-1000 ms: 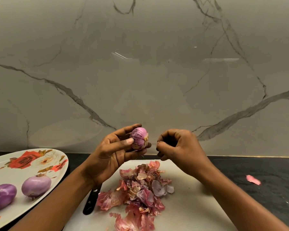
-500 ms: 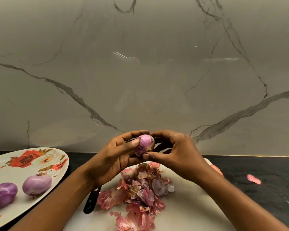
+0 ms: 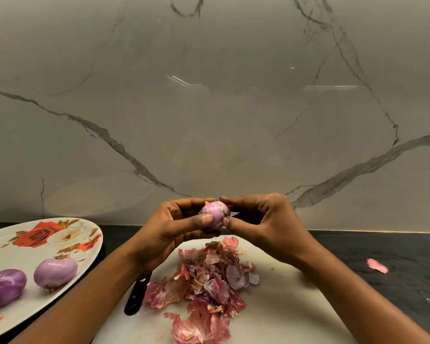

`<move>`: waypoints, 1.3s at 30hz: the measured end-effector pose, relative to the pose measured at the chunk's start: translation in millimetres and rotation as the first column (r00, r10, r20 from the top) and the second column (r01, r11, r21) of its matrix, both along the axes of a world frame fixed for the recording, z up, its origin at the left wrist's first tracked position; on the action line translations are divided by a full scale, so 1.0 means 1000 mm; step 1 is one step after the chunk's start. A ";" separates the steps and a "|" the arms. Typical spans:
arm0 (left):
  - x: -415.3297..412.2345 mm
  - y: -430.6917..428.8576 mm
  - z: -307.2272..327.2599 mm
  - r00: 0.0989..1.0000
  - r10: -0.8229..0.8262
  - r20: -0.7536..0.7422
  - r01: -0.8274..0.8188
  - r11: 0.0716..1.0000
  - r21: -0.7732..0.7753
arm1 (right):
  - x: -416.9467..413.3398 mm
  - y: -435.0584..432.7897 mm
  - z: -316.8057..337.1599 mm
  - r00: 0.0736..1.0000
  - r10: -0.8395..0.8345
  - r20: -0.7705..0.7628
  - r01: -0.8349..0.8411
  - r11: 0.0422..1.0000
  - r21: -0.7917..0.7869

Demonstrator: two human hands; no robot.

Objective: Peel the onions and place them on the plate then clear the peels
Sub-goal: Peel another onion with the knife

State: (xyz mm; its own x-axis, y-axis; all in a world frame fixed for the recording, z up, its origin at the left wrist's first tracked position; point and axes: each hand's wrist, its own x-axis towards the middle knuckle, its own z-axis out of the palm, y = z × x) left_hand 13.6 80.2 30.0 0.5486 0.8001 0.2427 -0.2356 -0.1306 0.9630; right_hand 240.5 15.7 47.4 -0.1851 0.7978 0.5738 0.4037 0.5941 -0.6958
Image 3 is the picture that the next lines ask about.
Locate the person's left hand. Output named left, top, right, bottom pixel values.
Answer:
left=135, top=198, right=221, bottom=270

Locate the person's right hand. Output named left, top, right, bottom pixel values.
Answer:
left=219, top=193, right=317, bottom=266

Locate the small half-peeled red onion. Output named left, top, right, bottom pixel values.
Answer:
left=199, top=201, right=231, bottom=231

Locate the person's left forearm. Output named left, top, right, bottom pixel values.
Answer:
left=8, top=243, right=152, bottom=344

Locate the person's right forearm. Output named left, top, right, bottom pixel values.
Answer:
left=300, top=243, right=430, bottom=344

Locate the pile of onion skins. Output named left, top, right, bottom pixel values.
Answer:
left=144, top=236, right=260, bottom=344

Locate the white cutting board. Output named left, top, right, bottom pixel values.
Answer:
left=92, top=235, right=357, bottom=344

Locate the pink onion skin scrap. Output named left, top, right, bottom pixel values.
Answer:
left=366, top=258, right=389, bottom=274

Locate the light purple peeled onion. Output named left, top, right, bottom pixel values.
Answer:
left=33, top=257, right=79, bottom=290

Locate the white floral oval plate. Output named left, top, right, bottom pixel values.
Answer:
left=0, top=218, right=104, bottom=341

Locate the dark purple peeled onion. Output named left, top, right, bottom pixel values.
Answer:
left=0, top=269, right=28, bottom=308

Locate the black-handled knife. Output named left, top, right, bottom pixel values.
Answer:
left=124, top=271, right=152, bottom=316

